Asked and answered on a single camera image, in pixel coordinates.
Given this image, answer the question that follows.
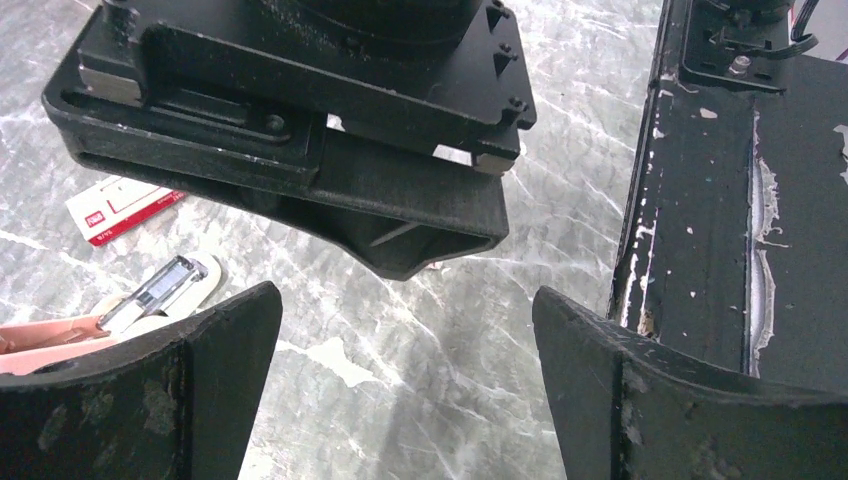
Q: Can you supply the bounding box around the pink stapler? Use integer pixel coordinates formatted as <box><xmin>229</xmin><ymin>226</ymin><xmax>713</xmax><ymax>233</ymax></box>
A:
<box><xmin>1</xmin><ymin>252</ymin><xmax>223</xmax><ymax>375</ymax></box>

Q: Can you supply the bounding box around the red white staple box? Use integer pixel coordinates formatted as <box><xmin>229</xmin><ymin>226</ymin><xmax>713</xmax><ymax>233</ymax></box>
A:
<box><xmin>65</xmin><ymin>175</ymin><xmax>186</xmax><ymax>247</ymax></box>

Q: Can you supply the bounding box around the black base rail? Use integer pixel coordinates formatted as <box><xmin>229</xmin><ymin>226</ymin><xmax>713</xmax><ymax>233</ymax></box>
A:
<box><xmin>608</xmin><ymin>1</ymin><xmax>847</xmax><ymax>393</ymax></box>

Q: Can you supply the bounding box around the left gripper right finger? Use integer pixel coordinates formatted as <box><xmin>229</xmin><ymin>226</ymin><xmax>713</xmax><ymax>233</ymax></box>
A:
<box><xmin>532</xmin><ymin>286</ymin><xmax>847</xmax><ymax>479</ymax></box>

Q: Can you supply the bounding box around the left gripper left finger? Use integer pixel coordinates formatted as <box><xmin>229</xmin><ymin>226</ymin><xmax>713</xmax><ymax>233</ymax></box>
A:
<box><xmin>1</xmin><ymin>281</ymin><xmax>283</xmax><ymax>479</ymax></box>

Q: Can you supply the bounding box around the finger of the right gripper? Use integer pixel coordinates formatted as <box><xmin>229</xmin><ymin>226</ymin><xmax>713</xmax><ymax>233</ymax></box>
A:
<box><xmin>43</xmin><ymin>99</ymin><xmax>509</xmax><ymax>281</ymax></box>

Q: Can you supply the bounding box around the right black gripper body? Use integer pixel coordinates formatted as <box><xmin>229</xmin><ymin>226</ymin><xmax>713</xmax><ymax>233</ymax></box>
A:
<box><xmin>42</xmin><ymin>1</ymin><xmax>537</xmax><ymax>174</ymax></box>

